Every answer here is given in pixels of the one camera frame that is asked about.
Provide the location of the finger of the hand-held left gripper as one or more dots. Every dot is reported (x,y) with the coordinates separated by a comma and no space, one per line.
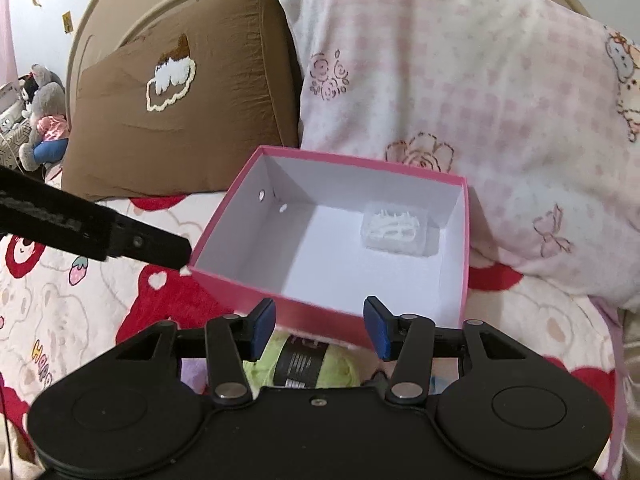
(150,242)

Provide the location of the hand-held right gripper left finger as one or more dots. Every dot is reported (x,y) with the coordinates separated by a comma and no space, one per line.
(264,330)

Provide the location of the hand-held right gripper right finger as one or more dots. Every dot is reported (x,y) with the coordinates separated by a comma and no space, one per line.
(376,330)

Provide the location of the green yarn ball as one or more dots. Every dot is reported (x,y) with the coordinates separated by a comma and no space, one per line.
(340,367)

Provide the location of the pink cardboard box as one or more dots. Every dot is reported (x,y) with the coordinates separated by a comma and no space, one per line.
(320,310)

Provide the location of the purple plush toy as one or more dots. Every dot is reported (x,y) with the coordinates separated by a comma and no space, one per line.
(192,377)

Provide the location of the table with patterned cloth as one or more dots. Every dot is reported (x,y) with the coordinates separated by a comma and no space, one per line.
(15,145)

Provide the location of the bear printed blanket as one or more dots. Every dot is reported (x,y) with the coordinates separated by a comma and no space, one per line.
(75,310)

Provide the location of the clear floss pick case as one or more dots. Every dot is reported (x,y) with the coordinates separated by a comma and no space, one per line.
(395,230)

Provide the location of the grey plush toy pink shirt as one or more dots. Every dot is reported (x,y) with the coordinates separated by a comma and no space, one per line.
(47,102)

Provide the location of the white appliance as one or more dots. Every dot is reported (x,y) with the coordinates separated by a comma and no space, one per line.
(10,105)

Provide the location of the black white plush toy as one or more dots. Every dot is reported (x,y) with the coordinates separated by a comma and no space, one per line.
(27,95)

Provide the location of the brown embroidered pillow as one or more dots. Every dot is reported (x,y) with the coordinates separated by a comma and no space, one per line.
(200,125)

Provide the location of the grey eared plush toy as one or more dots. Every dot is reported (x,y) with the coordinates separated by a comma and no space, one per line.
(47,75)

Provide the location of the pink checked pillow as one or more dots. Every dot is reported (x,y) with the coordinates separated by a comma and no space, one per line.
(450,85)

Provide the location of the beige satin cloth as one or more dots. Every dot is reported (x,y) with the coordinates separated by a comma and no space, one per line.
(631,360)

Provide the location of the yellow wall sticker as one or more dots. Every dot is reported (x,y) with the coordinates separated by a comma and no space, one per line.
(66,21)

